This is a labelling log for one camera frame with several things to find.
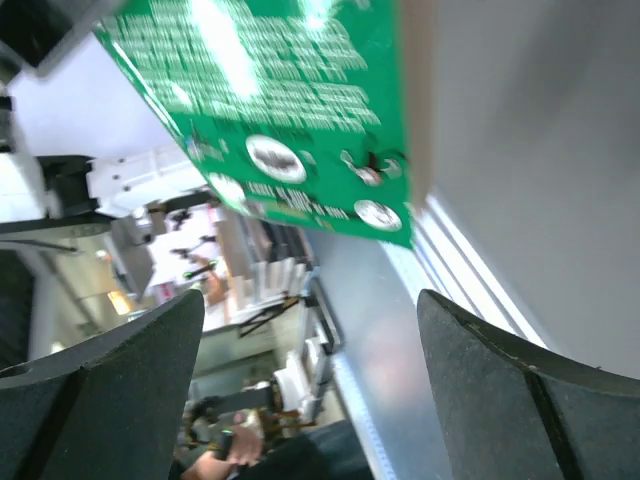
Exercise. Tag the aluminium mounting rail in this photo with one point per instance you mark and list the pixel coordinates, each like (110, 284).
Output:
(380, 297)

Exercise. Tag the green red paperback book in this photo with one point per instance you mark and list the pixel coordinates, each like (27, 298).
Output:
(293, 111)

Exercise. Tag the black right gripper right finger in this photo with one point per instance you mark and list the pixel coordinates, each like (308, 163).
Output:
(509, 409)

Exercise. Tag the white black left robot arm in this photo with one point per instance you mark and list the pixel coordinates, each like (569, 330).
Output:
(46, 200)

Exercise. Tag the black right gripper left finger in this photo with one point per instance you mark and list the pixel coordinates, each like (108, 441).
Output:
(109, 407)

